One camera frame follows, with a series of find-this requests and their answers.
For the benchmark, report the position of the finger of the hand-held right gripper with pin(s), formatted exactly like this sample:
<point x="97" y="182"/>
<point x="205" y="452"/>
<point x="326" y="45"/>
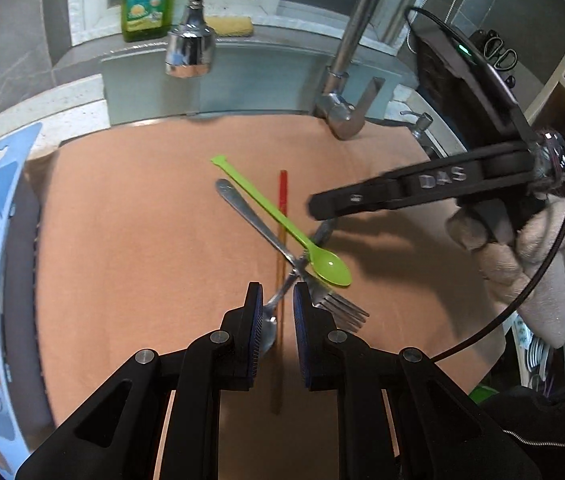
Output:
<point x="352" y="200"/>

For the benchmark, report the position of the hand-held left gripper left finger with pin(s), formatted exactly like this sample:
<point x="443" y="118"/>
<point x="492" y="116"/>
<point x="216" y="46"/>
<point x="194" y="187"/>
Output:
<point x="257" y="332"/>

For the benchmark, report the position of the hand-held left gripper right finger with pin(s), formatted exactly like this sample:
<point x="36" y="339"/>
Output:
<point x="300" y="340"/>

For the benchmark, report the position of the metal spoon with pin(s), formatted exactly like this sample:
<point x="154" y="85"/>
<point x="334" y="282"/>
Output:
<point x="282" y="292"/>

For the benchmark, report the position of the red-tipped wooden chopstick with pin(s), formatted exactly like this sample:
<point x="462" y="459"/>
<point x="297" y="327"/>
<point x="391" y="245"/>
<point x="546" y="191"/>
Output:
<point x="278" y="385"/>

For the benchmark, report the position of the green plastic spoon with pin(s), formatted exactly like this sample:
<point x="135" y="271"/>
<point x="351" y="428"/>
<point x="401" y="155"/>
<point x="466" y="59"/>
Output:
<point x="330" y="270"/>

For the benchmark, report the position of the metal fork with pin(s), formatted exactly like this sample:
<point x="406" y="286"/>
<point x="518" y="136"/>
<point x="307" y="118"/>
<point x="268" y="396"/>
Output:
<point x="252" y="217"/>

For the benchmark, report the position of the person's right hand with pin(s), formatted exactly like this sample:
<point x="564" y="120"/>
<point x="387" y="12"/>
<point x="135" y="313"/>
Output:
<point x="537" y="270"/>

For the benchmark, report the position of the black scissors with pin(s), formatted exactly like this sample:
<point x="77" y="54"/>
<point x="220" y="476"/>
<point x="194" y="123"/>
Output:
<point x="500" y="52"/>

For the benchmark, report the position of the cream shelf unit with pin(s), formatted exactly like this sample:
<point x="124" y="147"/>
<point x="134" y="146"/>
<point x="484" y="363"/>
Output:
<point x="562" y="105"/>

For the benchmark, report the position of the chrome faucet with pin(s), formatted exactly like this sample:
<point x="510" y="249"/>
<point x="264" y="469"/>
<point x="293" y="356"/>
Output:
<point x="347" y="35"/>

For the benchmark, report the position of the brown mat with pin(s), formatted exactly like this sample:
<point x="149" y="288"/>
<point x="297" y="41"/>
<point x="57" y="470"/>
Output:
<point x="137" y="240"/>

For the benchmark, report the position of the yellow sponge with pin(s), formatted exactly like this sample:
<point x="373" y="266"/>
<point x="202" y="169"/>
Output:
<point x="232" y="26"/>

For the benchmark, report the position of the stack of plates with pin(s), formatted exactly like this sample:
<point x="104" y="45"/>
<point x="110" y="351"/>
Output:
<point x="537" y="355"/>

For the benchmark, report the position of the person's dark clothing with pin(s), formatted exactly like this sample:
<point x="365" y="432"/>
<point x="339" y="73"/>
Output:
<point x="537" y="435"/>

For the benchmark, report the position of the green dish soap bottle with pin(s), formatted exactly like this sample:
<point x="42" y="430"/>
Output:
<point x="147" y="5"/>

